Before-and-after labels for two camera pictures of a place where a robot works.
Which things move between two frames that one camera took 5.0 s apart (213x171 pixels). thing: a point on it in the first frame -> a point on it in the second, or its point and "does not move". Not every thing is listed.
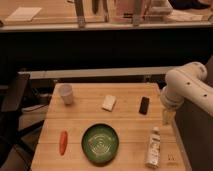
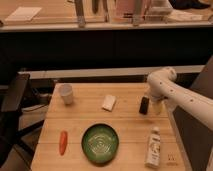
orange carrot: (63, 142) does not move
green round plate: (100, 143) does not move
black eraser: (143, 107) does not move
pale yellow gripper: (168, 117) -> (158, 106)
